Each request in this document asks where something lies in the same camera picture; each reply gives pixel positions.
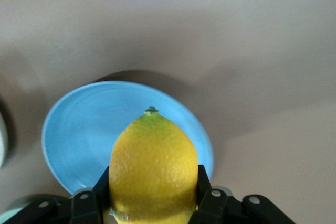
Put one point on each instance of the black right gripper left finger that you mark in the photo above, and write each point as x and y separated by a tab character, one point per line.
84	208

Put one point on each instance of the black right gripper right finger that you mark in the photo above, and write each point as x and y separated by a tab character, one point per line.
223	208

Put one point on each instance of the yellow lemon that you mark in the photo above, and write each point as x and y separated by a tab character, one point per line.
153	171

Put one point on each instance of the blue plate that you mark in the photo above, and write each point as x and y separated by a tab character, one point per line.
84	134

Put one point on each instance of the green plate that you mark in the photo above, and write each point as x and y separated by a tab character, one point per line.
9	216

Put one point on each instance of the beige plate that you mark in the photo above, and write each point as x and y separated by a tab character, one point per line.
2	140

